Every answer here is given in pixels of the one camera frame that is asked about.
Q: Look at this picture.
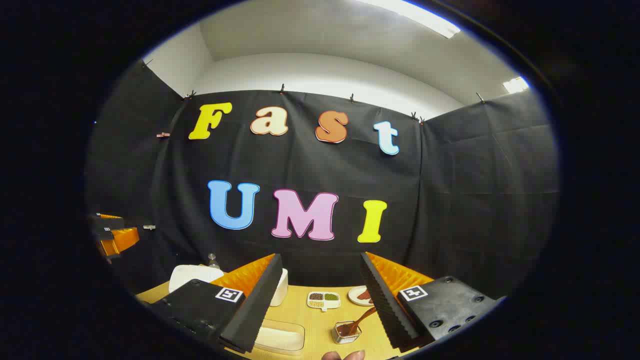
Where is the metal wire chopstick holder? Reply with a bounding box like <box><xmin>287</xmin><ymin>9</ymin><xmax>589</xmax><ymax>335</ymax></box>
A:
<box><xmin>331</xmin><ymin>321</ymin><xmax>362</xmax><ymax>345</ymax></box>

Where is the small ceiling light panel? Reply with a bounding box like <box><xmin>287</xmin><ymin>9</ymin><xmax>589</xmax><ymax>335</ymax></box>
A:
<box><xmin>502</xmin><ymin>76</ymin><xmax>530</xmax><ymax>94</ymax></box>

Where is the white toaster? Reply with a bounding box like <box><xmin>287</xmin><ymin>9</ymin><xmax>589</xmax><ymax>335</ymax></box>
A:
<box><xmin>270</xmin><ymin>268</ymin><xmax>289</xmax><ymax>307</ymax></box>

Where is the white oval plate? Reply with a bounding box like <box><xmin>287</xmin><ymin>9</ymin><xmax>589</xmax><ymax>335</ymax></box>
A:
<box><xmin>348</xmin><ymin>285</ymin><xmax>374</xmax><ymax>307</ymax></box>

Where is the white divided bean dish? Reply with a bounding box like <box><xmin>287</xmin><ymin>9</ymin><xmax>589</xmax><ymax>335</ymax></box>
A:
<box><xmin>307</xmin><ymin>291</ymin><xmax>342</xmax><ymax>312</ymax></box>

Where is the long ceiling light panel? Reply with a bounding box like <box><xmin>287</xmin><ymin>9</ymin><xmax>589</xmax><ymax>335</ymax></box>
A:
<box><xmin>367</xmin><ymin>0</ymin><xmax>461</xmax><ymax>39</ymax></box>

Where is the brown wooden spoon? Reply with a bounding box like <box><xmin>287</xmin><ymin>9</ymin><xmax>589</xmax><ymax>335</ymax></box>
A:
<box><xmin>340</xmin><ymin>306</ymin><xmax>377</xmax><ymax>337</ymax></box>

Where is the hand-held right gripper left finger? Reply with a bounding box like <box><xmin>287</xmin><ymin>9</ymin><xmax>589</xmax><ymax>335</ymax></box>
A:
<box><xmin>150</xmin><ymin>253</ymin><xmax>284</xmax><ymax>354</ymax></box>

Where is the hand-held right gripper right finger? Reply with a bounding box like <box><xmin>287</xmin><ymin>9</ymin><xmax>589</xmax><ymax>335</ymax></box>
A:
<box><xmin>360</xmin><ymin>251</ymin><xmax>501</xmax><ymax>351</ymax></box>

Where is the clear container of rice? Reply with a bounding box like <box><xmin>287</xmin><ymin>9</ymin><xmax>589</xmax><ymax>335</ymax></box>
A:
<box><xmin>254</xmin><ymin>319</ymin><xmax>306</xmax><ymax>356</ymax></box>

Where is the white rice cooker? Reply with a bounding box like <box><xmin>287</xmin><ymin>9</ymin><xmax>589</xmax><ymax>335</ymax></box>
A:
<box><xmin>168</xmin><ymin>264</ymin><xmax>225</xmax><ymax>294</ymax></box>

